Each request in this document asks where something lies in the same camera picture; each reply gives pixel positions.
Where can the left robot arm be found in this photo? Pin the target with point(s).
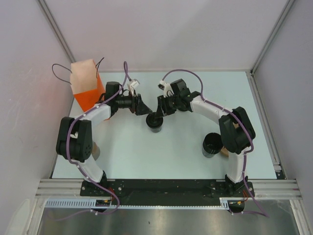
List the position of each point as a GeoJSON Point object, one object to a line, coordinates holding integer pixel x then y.
{"type": "Point", "coordinates": [75, 139]}

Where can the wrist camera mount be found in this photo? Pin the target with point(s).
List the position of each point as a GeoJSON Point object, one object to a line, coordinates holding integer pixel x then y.
{"type": "Point", "coordinates": [132, 85]}
{"type": "Point", "coordinates": [166, 88]}

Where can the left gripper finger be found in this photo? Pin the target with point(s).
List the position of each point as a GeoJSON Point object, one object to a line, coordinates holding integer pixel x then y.
{"type": "Point", "coordinates": [141, 112]}
{"type": "Point", "coordinates": [140, 103]}

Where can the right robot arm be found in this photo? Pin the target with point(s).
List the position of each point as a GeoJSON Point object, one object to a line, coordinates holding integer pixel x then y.
{"type": "Point", "coordinates": [236, 132]}

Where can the grey slotted cable duct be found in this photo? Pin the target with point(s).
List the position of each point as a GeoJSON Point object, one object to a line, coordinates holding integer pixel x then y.
{"type": "Point", "coordinates": [95, 204]}

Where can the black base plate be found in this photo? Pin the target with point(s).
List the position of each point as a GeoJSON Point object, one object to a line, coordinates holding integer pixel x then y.
{"type": "Point", "coordinates": [169, 192]}

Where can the black coffee cup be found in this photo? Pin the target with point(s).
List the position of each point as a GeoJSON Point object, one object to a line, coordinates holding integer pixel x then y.
{"type": "Point", "coordinates": [212, 145]}

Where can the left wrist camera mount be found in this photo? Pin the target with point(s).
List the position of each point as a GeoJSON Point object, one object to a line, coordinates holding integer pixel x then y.
{"type": "Point", "coordinates": [132, 85]}

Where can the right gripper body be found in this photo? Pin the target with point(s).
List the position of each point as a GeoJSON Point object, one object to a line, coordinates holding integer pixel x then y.
{"type": "Point", "coordinates": [169, 104]}

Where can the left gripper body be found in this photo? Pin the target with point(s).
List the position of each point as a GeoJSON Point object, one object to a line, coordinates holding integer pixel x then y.
{"type": "Point", "coordinates": [134, 105]}

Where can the black cup lid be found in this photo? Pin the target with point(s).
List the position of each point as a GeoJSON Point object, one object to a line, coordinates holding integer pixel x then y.
{"type": "Point", "coordinates": [154, 122]}

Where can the orange paper bag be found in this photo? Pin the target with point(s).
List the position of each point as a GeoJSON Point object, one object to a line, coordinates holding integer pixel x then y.
{"type": "Point", "coordinates": [85, 83]}

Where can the grey straw holder cup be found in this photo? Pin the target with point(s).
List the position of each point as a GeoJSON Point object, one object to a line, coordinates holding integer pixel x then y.
{"type": "Point", "coordinates": [95, 151]}

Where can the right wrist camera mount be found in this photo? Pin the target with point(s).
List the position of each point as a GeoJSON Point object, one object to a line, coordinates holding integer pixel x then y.
{"type": "Point", "coordinates": [166, 88]}

